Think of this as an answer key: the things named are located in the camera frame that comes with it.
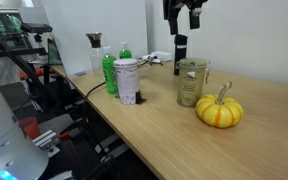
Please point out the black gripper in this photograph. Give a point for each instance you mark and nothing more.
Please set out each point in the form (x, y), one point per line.
(184, 3)

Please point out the yellow orange striped pumpkin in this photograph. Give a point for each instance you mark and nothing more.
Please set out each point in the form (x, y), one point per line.
(219, 113)

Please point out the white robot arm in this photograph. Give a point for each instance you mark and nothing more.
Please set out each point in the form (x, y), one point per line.
(0, 133)

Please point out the black thermos bottle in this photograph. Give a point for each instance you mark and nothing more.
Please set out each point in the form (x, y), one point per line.
(180, 53)

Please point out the white power adapter box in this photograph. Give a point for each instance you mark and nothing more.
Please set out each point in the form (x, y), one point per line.
(162, 55)

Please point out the small green bottle white cap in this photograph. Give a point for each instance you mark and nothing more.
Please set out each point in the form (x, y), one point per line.
(125, 53)

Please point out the white patterned tin canister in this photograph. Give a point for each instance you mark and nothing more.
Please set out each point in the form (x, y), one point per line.
(127, 83)

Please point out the small black clip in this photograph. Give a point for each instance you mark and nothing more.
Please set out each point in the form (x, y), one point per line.
(139, 97)

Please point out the tall green plastic bottle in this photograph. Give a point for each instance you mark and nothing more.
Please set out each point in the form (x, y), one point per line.
(110, 73)

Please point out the glass carafe black top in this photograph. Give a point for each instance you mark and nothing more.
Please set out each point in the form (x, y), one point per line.
(96, 56)

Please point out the white panel board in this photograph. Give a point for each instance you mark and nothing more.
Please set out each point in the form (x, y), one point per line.
(84, 33)

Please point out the green bag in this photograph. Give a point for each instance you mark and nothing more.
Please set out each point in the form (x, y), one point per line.
(54, 53)

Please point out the red stool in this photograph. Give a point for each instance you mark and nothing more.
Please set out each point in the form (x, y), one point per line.
(39, 71)

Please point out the black stand pole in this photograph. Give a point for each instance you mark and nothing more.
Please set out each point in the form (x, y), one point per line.
(17, 63)

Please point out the red cup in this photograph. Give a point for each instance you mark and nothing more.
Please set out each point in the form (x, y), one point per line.
(30, 128)

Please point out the black camera on stand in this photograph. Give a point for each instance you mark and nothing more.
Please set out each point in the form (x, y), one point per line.
(36, 27)

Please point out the aluminium bracket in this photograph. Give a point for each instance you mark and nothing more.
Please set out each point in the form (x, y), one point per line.
(45, 141)

